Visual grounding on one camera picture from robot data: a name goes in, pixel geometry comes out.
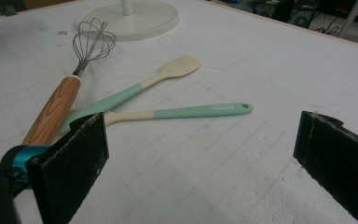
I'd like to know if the white foam mat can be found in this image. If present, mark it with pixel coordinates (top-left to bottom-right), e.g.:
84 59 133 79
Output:
0 0 358 224

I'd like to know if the mint handled cream spatula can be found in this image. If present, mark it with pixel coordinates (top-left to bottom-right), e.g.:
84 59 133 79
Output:
57 55 202 135

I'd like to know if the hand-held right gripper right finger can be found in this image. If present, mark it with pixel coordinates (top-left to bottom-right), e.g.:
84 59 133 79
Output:
293 110 358 224

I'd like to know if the wire whisk with wooden handle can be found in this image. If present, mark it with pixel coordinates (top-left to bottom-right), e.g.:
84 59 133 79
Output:
21 17 117 147

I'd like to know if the black computer tower round fan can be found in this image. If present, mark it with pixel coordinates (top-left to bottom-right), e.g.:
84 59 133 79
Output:
288 7 317 30

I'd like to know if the white metal stand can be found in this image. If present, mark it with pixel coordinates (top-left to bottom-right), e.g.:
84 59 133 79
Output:
337 0 358 39

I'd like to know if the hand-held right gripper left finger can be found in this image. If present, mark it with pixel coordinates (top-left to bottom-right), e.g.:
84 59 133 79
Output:
27 112 110 224

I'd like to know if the black computer tower green label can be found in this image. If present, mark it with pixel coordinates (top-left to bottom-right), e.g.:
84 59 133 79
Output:
253 0 290 22

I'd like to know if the white rack stand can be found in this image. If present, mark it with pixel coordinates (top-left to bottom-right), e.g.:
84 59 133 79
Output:
75 0 180 42

